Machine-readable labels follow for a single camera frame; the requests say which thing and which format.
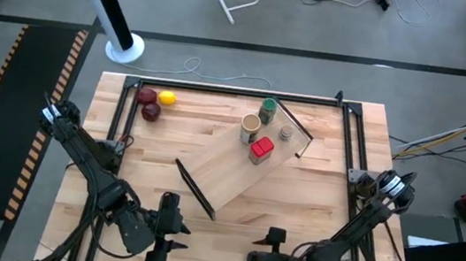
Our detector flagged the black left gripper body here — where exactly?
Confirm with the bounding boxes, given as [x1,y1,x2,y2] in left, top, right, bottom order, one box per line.
[144,189,186,261]

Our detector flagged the red lid paprika tin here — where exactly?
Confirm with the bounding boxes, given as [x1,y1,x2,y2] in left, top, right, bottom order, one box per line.
[248,134,277,168]

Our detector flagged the small glass spice jar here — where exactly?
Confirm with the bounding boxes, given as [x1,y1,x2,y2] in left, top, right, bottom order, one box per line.
[278,124,295,143]

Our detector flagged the tan lid white label jar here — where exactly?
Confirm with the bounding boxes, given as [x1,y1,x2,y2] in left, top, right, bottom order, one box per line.
[238,112,264,146]

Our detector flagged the green lid spice jar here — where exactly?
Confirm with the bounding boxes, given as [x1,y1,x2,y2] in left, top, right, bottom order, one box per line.
[257,96,279,127]

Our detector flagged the tilted wooden board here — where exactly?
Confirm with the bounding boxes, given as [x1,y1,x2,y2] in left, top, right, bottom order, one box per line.
[167,85,319,233]

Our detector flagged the dark red fruit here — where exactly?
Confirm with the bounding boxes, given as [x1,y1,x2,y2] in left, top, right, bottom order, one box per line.
[135,86,160,107]
[140,101,163,123]

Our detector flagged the yellow lemon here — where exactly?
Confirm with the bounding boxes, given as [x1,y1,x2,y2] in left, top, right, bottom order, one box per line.
[156,88,179,108]

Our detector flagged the white pole stand round base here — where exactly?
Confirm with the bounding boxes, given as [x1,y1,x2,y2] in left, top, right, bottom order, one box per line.
[52,0,151,66]

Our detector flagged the black mat orange stripes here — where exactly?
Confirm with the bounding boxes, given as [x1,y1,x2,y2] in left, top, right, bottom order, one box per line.
[0,20,90,231]

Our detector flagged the black aluminium table frame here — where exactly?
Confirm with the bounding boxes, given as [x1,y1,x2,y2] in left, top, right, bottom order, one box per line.
[65,58,438,261]

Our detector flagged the thin white floor cable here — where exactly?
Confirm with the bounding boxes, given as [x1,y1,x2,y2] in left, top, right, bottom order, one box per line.
[119,48,276,91]

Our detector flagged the white and yellow cable run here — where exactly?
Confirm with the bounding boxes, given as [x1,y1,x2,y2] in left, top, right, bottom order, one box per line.
[392,95,466,170]

